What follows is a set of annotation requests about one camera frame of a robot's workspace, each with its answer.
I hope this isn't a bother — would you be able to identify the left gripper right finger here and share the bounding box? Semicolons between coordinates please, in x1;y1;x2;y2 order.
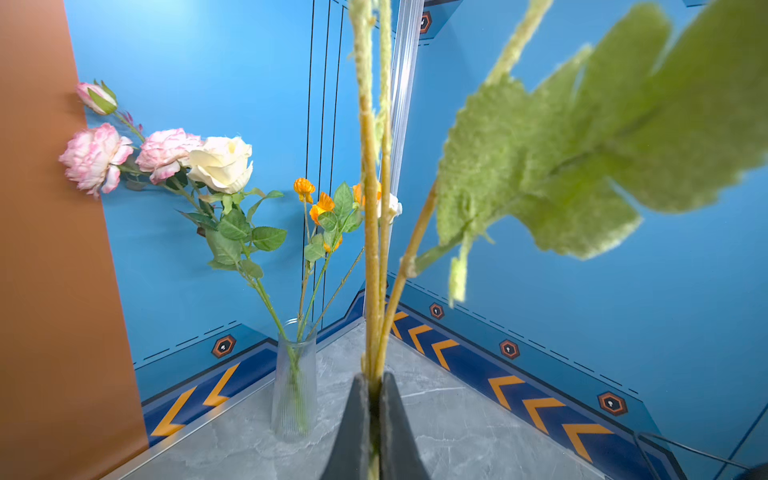
379;371;430;480

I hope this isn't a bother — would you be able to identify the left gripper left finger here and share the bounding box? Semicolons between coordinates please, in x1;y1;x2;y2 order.
320;373;371;480

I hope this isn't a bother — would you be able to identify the clear ribbed glass vase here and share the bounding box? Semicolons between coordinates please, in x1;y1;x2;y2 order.
271;319;317;442

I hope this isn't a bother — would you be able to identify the small orange flower sprig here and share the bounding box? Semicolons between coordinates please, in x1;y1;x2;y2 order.
294;178;342;341

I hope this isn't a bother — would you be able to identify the cream rose stem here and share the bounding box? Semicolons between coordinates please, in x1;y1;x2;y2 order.
176;135;301;421

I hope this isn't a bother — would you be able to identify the pink rose branch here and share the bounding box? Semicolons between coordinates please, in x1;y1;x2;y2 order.
58;82;203;198

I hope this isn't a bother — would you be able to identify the orange poppy stem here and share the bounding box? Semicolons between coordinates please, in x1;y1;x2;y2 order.
349;1;767;390

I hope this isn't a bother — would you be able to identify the right aluminium corner post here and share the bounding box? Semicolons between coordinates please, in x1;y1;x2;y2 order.
390;0;424;196

